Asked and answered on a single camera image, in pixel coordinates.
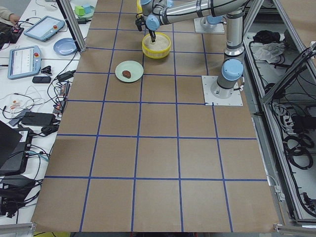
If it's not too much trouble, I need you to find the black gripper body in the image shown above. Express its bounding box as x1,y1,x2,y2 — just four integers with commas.
135,13,156,37

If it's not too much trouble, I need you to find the yellow steamer layer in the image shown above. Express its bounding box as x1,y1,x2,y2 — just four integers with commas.
142,32,171,59
136,0,142,14

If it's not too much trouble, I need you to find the light green plate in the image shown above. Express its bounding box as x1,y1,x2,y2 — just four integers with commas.
115,61,144,83

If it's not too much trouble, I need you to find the brown steamed bun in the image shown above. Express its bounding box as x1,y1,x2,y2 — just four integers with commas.
122,70,131,79

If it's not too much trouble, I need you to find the blue foam block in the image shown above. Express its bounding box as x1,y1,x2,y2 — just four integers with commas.
82,4,92,14

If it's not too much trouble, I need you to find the green bowl with blocks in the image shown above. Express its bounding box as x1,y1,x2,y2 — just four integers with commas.
74,4,95,19

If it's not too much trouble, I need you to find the green foam block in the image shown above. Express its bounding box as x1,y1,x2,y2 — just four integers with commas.
74,5,85,16

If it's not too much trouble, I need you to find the blue plate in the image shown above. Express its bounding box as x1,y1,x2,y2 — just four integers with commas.
53,38,77,56

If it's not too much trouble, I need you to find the small black power brick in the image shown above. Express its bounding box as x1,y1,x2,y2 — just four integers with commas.
57,70,76,82

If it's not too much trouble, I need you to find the far teach pendant tablet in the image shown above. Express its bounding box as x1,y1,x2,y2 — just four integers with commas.
24,16,65,41

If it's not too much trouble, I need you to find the teach pendant tablet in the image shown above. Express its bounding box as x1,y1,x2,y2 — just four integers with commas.
24,16,65,41
7,45,41,80

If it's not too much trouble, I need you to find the white crumpled cloth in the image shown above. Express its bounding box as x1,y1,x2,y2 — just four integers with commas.
254,42,285,63

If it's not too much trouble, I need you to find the near teach pendant tablet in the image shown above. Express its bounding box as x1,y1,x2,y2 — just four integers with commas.
7,45,41,80

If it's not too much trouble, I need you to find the black power adapter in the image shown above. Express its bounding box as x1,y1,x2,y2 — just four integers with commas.
21,112,55,126

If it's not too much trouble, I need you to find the black laptop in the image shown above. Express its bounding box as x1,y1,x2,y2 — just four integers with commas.
0,122,33,176

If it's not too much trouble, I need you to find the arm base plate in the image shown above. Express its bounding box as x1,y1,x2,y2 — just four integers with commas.
194,17,225,35
201,76,243,106

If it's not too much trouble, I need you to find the aluminium frame post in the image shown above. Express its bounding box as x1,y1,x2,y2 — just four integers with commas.
56,0,86,53

